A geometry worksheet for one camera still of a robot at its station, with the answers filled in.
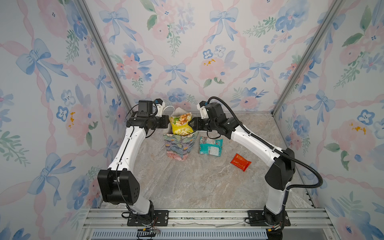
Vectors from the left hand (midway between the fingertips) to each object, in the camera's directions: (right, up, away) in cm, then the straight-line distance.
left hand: (169, 119), depth 81 cm
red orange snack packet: (+42, -26, +11) cm, 51 cm away
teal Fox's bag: (+24, -17, +16) cm, 34 cm away
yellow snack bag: (+6, -3, -2) cm, 7 cm away
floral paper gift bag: (+4, -16, +2) cm, 16 cm away
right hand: (+11, -2, -1) cm, 11 cm away
